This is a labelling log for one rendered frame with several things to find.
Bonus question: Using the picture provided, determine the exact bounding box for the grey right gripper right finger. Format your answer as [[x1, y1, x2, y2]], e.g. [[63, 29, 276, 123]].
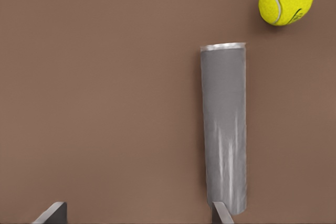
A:
[[211, 201, 235, 224]]

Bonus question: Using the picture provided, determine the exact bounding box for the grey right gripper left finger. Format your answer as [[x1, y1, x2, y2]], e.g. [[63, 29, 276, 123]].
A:
[[31, 201, 68, 224]]

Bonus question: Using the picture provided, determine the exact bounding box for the grey tennis ball tube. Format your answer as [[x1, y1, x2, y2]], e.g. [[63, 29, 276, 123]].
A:
[[199, 41, 248, 216]]

